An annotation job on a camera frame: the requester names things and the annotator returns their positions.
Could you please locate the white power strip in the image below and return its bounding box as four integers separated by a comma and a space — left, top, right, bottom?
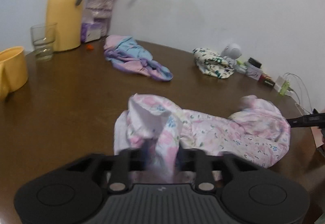
274, 73, 295, 97

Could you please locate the yellow thermos jug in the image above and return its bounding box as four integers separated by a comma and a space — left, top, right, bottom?
46, 0, 83, 52

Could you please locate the purple patterned vase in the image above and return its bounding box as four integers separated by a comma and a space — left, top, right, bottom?
86, 0, 114, 37

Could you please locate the small orange object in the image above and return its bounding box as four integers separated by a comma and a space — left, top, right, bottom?
86, 45, 94, 50

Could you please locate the pink floral baby garment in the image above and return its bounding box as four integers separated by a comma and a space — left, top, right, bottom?
114, 94, 291, 183

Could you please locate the white robot speaker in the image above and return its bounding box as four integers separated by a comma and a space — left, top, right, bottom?
221, 43, 242, 72

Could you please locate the purple tissue box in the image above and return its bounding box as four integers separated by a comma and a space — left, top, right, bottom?
80, 22, 101, 43

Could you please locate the green tissue pack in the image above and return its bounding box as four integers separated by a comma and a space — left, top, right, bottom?
234, 60, 247, 74

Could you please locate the black small box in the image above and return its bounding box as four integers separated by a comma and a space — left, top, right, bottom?
248, 57, 262, 68

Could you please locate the dark green box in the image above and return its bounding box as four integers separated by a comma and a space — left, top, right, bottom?
259, 74, 275, 88

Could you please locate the white cable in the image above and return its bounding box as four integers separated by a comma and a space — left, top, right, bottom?
281, 72, 313, 115

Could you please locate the cream green floral garment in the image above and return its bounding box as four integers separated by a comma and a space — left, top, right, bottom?
193, 48, 235, 79

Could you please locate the pink paper sheet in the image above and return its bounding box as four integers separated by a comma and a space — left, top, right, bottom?
311, 127, 324, 148

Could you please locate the blue purple garment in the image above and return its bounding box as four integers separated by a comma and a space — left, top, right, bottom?
104, 35, 173, 82

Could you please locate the yellow ceramic mug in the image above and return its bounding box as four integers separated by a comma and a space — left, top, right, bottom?
1, 46, 28, 101

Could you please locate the clear drinking glass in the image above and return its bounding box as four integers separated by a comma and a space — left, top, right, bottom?
30, 23, 57, 61

